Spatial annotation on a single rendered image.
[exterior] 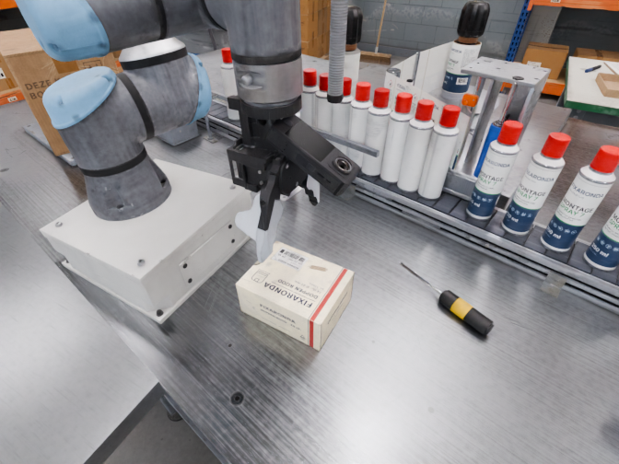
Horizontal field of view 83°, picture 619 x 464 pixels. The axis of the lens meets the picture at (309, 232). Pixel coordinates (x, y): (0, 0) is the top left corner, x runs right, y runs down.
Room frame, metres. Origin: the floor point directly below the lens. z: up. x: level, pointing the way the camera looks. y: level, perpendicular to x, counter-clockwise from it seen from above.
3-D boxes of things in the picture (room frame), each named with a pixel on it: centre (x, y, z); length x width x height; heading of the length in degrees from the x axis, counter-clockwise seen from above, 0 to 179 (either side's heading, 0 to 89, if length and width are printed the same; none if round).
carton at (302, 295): (0.40, 0.02, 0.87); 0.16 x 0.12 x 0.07; 60
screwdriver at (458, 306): (0.41, -0.24, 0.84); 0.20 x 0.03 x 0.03; 38
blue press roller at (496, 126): (0.66, -0.37, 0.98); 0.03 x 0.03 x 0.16
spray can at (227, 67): (1.11, 0.24, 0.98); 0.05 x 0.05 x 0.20
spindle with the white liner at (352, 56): (1.18, -0.11, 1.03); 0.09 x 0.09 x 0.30
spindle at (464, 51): (1.26, -0.51, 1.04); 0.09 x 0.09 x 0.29
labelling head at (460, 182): (0.71, -0.38, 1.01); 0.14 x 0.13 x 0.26; 50
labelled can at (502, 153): (0.60, -0.37, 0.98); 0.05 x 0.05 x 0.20
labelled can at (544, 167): (0.55, -0.42, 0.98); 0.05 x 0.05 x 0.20
